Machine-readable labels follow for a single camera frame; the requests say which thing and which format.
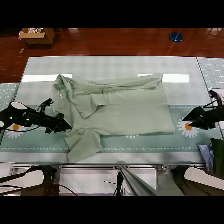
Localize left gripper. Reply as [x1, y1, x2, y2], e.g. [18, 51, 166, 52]
[44, 112, 73, 135]

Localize pale green polo shirt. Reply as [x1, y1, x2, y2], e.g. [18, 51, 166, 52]
[51, 72, 176, 163]

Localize blue round disc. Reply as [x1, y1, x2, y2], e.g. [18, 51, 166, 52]
[168, 31, 185, 43]

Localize blue garment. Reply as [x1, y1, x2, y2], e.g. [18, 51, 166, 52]
[196, 143, 215, 173]

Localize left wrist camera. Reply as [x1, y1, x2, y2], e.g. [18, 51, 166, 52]
[37, 97, 55, 113]

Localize dark green garment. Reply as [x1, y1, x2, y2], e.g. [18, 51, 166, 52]
[210, 137, 224, 178]

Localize silver frame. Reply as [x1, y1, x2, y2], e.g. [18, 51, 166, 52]
[0, 161, 224, 197]

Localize small cardboard box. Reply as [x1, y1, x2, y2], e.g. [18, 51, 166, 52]
[17, 27, 56, 46]

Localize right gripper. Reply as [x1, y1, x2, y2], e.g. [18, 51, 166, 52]
[182, 105, 215, 131]

